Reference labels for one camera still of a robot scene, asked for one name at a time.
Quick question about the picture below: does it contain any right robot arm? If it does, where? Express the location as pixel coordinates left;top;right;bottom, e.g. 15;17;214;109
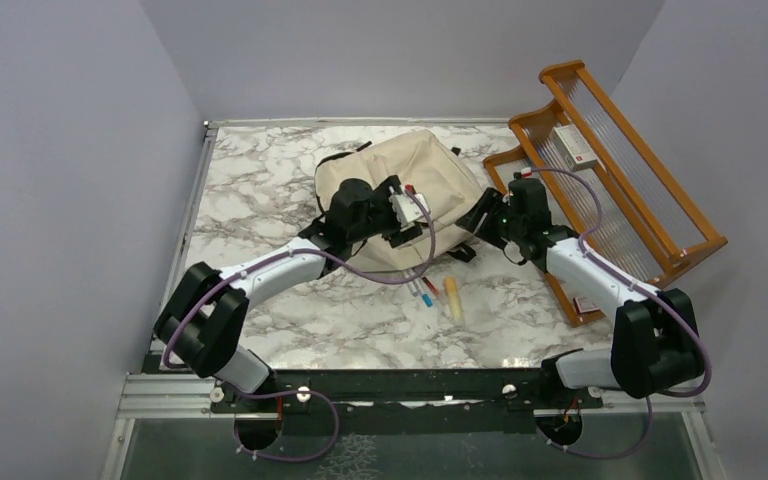
456;177;711;407

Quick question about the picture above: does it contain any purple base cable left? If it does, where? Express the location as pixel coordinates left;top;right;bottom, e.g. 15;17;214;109
232;389;341;464

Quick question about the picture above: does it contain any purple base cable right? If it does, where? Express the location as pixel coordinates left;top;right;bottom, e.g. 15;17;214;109
534;396;654;461

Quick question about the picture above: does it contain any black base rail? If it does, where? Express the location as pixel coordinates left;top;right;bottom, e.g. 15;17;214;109
210;368;603;436

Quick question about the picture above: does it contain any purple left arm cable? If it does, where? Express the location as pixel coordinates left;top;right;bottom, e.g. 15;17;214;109
161;188;437;371

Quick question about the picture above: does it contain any wooden rack with clear slats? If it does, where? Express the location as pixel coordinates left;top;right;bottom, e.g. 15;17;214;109
482;60;729;328

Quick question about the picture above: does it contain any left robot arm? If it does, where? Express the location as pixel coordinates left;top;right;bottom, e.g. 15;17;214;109
153;175;435;411

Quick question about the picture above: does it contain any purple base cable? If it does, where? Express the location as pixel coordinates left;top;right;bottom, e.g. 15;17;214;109
534;396;654;461
232;389;341;464

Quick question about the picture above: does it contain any small white red box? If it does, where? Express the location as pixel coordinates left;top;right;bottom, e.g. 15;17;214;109
550;124;599;171

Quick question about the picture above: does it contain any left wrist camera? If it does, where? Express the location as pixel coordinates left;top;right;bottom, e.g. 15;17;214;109
389;184;431;229

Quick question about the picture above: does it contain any clear grey pen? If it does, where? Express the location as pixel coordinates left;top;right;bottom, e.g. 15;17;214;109
402;270;420;298

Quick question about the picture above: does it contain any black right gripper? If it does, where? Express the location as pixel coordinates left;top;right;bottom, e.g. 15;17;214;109
456;187;525;250

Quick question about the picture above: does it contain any yellow pencil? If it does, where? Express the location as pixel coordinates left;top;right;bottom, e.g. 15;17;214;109
443;276;465;327

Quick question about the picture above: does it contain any cream canvas backpack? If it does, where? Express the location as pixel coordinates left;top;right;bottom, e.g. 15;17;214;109
314;128;485;274

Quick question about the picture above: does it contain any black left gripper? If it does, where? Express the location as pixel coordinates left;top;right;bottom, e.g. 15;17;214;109
347;175;420;246

